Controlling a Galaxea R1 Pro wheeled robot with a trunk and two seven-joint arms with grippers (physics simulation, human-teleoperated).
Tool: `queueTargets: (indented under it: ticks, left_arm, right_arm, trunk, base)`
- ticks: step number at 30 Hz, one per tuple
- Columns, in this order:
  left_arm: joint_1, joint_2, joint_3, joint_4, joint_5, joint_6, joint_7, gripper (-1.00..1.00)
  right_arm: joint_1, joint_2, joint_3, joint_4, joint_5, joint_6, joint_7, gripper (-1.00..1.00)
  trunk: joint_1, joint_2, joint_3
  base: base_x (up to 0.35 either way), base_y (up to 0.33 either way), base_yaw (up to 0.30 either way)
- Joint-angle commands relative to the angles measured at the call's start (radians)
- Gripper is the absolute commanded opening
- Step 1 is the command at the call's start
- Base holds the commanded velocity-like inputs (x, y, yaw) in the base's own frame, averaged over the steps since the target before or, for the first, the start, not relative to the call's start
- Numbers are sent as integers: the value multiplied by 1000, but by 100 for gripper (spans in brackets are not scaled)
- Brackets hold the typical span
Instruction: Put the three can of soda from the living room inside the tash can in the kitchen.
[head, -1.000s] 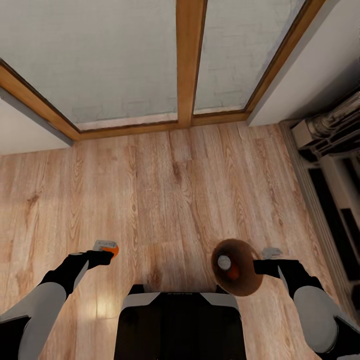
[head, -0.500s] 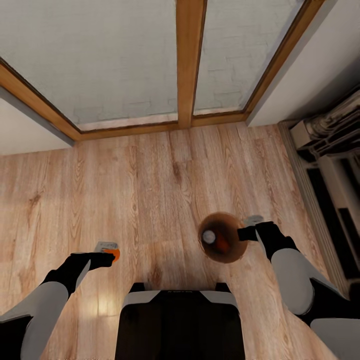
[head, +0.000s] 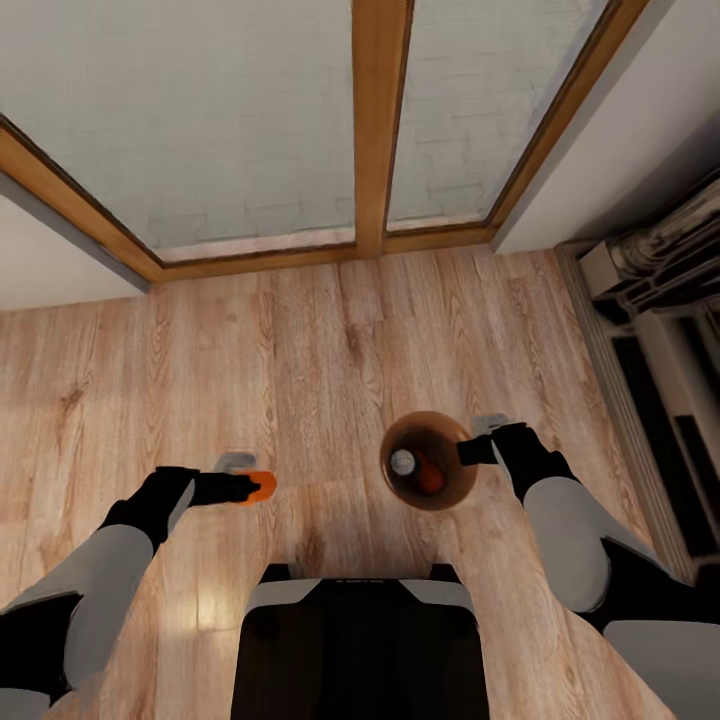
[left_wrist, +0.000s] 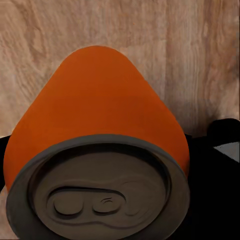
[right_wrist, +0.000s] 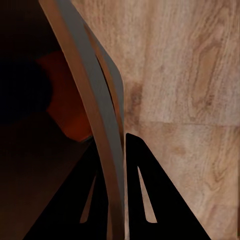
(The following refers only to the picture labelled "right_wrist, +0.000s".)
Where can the trash can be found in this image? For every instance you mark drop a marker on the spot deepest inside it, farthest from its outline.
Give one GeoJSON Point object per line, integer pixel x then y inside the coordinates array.
{"type": "Point", "coordinates": [36, 156]}

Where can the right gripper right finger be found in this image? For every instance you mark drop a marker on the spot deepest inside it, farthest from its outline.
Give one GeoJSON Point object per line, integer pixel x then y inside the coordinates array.
{"type": "Point", "coordinates": [175, 220]}

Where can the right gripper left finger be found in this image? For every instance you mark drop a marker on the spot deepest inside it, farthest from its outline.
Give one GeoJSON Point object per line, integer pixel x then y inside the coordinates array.
{"type": "Point", "coordinates": [60, 220]}

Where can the can of soda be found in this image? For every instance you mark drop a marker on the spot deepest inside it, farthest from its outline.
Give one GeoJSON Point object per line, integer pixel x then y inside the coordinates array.
{"type": "Point", "coordinates": [66, 105]}
{"type": "Point", "coordinates": [24, 89]}

